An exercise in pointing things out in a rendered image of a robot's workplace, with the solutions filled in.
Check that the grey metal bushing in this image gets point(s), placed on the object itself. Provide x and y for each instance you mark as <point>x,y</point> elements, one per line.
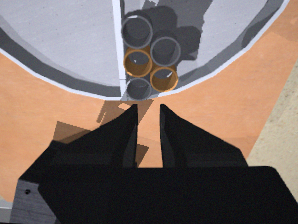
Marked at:
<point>138,93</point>
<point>133,42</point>
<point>169,59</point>

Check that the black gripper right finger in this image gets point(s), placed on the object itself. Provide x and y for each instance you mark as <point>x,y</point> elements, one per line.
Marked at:
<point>192,145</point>

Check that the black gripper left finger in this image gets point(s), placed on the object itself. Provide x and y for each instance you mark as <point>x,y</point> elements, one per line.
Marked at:
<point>104,145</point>

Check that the bronze bushing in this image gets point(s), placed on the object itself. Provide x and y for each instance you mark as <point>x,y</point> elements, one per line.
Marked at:
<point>137,70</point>
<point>163,85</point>

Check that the grey round turntable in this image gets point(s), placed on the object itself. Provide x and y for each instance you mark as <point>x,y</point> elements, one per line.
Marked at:
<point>71,43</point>

